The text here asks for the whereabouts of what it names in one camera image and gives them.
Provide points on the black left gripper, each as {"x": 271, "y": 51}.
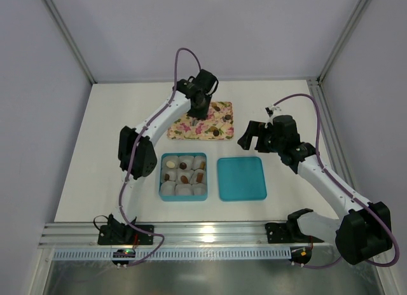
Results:
{"x": 197, "y": 114}

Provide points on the floral tray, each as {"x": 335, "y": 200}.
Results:
{"x": 218, "y": 126}

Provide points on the slotted cable duct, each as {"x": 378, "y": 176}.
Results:
{"x": 173, "y": 254}

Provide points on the teal lid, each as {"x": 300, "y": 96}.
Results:
{"x": 241, "y": 179}

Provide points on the brown oval chocolate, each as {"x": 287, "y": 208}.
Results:
{"x": 184, "y": 179}

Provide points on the teal box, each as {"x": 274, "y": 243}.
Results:
{"x": 174, "y": 190}

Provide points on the white oval chocolate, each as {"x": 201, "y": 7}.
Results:
{"x": 170, "y": 164}

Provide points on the caramel bar chocolate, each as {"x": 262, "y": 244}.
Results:
{"x": 200, "y": 177}

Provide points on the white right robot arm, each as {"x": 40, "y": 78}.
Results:
{"x": 362, "y": 228}

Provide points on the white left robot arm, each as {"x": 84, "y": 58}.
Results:
{"x": 137, "y": 156}

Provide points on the aluminium rail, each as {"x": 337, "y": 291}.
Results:
{"x": 176, "y": 233}

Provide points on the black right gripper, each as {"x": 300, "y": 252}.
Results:
{"x": 260, "y": 138}

